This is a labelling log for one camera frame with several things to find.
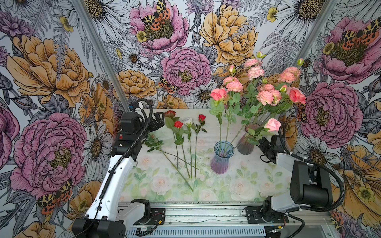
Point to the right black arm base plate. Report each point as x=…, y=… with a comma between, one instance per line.
x=257, y=215

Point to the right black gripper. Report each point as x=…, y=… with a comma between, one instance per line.
x=263, y=145

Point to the dark pink glass vase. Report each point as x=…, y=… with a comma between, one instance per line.
x=247, y=142

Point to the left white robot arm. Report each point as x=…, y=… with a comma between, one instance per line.
x=103, y=219

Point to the blue purple glass vase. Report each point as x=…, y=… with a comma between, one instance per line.
x=223, y=150

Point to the pink carnation stem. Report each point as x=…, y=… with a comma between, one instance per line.
x=233, y=88
x=253, y=66

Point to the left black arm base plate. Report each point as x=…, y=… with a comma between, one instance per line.
x=157, y=216

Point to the white vent grille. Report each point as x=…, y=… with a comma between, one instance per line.
x=209, y=232

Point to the aluminium front rail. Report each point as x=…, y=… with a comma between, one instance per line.
x=223, y=214

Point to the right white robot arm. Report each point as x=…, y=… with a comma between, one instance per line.
x=310, y=185

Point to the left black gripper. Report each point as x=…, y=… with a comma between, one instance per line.
x=155, y=127

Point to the dark red flower stem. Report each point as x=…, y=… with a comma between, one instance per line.
x=171, y=115

